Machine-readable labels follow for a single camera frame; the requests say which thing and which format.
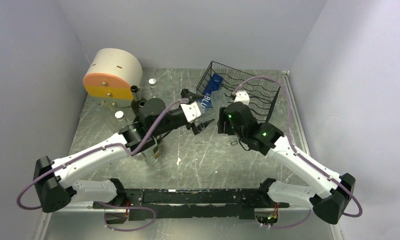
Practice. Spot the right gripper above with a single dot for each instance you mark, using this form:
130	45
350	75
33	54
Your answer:
223	123

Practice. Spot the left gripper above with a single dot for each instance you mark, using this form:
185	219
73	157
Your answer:
198	129

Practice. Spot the blue square bottle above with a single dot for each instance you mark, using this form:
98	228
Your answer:
208	85

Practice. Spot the clear bottle gold cap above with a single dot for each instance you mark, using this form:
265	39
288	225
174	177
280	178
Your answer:
152	154

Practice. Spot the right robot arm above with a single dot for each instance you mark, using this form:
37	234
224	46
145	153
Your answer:
327	193

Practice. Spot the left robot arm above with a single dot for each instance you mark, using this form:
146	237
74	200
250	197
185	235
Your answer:
58	182

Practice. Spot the clear bottle silver cap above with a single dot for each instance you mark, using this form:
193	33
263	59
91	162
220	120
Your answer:
212	102

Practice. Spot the dark green wine bottle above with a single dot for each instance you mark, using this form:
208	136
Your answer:
136	106

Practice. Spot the dark bottle black neck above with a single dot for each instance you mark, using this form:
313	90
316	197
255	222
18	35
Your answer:
135	93

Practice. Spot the clear bottle white cap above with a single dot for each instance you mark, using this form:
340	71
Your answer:
117	120

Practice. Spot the cream and orange cylinder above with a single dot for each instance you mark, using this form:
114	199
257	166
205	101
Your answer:
112	73

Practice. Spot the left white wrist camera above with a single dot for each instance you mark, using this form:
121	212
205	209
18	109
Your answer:
191	111

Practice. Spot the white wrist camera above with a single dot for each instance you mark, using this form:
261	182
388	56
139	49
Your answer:
242	97
191	111

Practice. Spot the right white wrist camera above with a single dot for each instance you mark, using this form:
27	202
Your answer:
242	97

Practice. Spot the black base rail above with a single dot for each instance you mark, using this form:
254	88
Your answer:
242	203

